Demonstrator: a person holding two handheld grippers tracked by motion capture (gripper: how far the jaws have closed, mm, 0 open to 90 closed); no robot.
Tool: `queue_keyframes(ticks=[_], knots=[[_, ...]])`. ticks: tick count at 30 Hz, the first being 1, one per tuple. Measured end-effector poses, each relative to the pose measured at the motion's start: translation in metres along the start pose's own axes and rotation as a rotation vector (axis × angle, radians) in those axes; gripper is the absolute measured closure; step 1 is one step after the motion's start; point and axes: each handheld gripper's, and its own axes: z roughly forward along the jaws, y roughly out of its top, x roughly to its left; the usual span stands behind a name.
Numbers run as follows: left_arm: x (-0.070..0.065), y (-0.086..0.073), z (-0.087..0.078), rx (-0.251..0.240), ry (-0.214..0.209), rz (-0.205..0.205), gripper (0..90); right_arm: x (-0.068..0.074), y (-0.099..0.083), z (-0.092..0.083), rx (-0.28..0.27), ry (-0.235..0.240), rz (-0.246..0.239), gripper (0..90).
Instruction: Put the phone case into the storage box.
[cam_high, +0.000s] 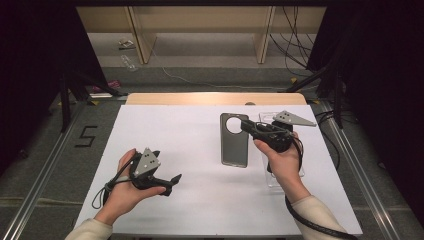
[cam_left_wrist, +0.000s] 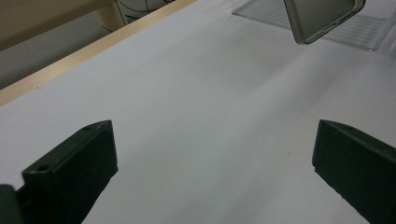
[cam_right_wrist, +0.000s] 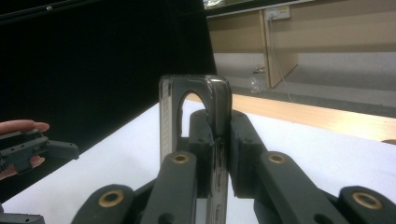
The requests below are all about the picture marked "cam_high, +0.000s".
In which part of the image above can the left hand-held gripper cable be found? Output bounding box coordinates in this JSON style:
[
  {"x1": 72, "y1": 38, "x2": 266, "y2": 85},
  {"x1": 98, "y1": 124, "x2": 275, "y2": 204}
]
[{"x1": 91, "y1": 152, "x2": 141, "y2": 211}]

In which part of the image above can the aluminium floor rail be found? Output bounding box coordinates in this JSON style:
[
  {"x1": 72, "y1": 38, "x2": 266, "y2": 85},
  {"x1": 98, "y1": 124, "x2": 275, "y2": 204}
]
[
  {"x1": 319, "y1": 99, "x2": 401, "y2": 240},
  {"x1": 0, "y1": 103, "x2": 84, "y2": 240}
]

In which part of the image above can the bundle of black cables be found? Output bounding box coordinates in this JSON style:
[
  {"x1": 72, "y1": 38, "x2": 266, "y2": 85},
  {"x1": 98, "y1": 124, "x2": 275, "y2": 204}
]
[{"x1": 269, "y1": 5, "x2": 321, "y2": 78}]

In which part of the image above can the black curtain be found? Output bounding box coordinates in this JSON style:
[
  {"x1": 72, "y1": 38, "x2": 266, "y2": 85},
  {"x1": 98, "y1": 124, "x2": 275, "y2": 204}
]
[
  {"x1": 306, "y1": 0, "x2": 424, "y2": 228},
  {"x1": 0, "y1": 0, "x2": 108, "y2": 168}
]

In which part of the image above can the pink item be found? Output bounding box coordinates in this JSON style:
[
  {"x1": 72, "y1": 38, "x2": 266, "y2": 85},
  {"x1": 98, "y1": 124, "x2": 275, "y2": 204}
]
[{"x1": 92, "y1": 79, "x2": 121, "y2": 94}]

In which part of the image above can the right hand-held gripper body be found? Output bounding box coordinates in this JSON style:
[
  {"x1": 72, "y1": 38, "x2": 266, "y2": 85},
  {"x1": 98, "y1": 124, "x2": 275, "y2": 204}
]
[{"x1": 253, "y1": 110, "x2": 318, "y2": 155}]

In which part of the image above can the black floor cable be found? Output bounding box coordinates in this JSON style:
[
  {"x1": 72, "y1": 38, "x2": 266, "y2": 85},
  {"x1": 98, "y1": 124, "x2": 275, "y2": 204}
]
[{"x1": 314, "y1": 109, "x2": 341, "y2": 171}]

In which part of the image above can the black metal stand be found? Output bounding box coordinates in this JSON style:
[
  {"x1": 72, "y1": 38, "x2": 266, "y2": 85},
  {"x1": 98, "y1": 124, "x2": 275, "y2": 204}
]
[
  {"x1": 59, "y1": 71, "x2": 129, "y2": 133},
  {"x1": 285, "y1": 66, "x2": 344, "y2": 130}
]

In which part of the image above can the hand-held gripper cable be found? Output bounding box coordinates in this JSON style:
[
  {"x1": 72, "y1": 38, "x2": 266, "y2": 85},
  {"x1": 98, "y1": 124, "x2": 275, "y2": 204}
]
[
  {"x1": 91, "y1": 152, "x2": 141, "y2": 211},
  {"x1": 254, "y1": 121, "x2": 359, "y2": 240}
]

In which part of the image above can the right hand-held gripper cable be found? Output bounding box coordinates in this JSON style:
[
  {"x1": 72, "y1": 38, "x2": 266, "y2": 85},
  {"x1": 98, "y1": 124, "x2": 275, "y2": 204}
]
[{"x1": 254, "y1": 121, "x2": 359, "y2": 240}]

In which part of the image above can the white table sheet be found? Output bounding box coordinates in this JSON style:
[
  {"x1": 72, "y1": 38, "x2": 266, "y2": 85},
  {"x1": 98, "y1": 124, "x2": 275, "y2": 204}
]
[{"x1": 74, "y1": 104, "x2": 364, "y2": 236}]

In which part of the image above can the beige wooden shelf unit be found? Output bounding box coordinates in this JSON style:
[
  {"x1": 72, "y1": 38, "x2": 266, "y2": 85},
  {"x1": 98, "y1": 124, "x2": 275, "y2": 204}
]
[{"x1": 75, "y1": 5, "x2": 327, "y2": 65}]

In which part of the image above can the clear plastic ribbed rack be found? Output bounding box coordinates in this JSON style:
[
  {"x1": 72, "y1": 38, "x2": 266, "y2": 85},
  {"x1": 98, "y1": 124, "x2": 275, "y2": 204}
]
[{"x1": 258, "y1": 111, "x2": 306, "y2": 188}]

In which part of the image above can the clear plastic piece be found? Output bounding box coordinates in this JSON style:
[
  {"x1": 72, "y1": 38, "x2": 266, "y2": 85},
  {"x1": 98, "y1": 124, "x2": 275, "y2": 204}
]
[{"x1": 119, "y1": 54, "x2": 138, "y2": 73}]

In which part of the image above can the small grey floor item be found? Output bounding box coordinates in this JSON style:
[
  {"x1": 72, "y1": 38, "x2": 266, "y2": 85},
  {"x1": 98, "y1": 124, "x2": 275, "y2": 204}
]
[{"x1": 118, "y1": 38, "x2": 136, "y2": 51}]

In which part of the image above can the wooden table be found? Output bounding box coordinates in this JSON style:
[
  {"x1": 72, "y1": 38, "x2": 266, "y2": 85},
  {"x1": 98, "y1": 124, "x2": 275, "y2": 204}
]
[{"x1": 125, "y1": 92, "x2": 308, "y2": 106}]

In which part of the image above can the grey phone case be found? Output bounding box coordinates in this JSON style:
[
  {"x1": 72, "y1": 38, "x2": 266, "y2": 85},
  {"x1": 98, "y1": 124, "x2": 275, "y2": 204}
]
[{"x1": 219, "y1": 112, "x2": 250, "y2": 169}]

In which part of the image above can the person's right hand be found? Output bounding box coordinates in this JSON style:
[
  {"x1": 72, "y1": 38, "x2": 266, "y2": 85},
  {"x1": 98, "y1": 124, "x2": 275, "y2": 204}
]
[{"x1": 253, "y1": 131, "x2": 311, "y2": 203}]

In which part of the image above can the person's left hand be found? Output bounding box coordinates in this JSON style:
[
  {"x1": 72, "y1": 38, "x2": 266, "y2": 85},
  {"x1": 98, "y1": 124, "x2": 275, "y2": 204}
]
[{"x1": 94, "y1": 148, "x2": 167, "y2": 226}]

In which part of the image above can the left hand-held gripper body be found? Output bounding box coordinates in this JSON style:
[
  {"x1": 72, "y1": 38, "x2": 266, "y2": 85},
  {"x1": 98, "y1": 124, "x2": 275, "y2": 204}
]
[{"x1": 129, "y1": 147, "x2": 173, "y2": 197}]

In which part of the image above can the white floor cable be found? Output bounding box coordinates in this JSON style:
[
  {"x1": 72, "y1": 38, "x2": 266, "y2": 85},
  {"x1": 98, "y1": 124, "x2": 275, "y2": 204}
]
[{"x1": 151, "y1": 49, "x2": 284, "y2": 90}]

